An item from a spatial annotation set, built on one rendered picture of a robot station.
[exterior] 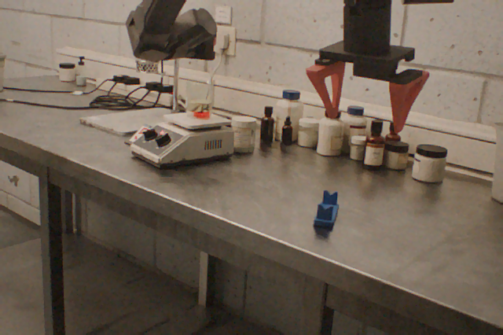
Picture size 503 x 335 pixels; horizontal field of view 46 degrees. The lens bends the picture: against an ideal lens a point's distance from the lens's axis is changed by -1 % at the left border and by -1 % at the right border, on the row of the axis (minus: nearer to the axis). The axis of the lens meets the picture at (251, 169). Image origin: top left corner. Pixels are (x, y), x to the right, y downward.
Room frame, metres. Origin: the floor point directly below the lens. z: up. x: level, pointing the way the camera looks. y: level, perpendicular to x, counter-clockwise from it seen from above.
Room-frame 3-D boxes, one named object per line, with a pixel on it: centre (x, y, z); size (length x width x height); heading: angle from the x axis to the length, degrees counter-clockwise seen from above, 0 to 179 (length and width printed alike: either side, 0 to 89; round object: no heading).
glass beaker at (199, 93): (1.35, 0.13, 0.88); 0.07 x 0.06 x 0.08; 146
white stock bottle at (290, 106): (1.56, -0.09, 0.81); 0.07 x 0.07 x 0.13
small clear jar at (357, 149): (1.40, -0.26, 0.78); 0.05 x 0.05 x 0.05
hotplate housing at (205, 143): (1.32, 0.15, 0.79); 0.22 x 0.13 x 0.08; 130
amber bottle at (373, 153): (1.34, -0.28, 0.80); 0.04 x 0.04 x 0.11
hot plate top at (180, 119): (1.34, 0.13, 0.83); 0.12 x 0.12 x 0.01; 40
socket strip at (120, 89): (2.03, 0.41, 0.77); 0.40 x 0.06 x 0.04; 51
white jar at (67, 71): (2.28, 0.73, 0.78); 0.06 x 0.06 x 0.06
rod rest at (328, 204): (0.99, -0.14, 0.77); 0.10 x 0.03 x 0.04; 168
